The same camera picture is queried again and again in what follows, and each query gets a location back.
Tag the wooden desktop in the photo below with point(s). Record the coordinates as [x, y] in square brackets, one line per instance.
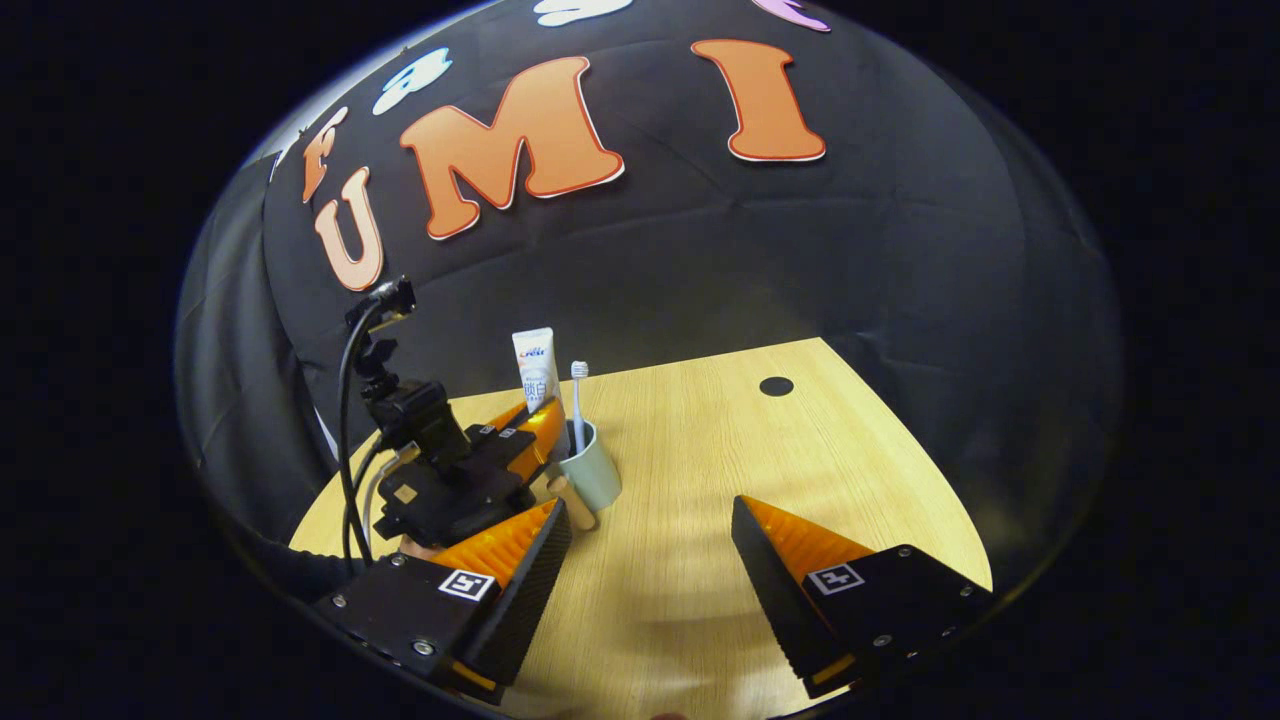
[680, 450]

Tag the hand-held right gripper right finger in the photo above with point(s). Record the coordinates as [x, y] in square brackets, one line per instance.
[775, 590]

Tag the black backdrop cloth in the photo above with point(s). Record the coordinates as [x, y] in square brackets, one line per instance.
[800, 250]

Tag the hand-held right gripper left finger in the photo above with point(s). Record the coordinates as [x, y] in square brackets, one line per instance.
[530, 590]

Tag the white toothbrush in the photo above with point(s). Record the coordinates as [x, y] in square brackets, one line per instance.
[579, 400]

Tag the plain dark grey cloth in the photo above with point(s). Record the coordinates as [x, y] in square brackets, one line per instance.
[230, 350]

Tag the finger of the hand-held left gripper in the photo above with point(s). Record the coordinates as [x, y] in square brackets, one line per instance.
[508, 418]
[500, 462]

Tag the white toothpaste tube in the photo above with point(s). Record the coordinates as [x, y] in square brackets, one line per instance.
[535, 365]

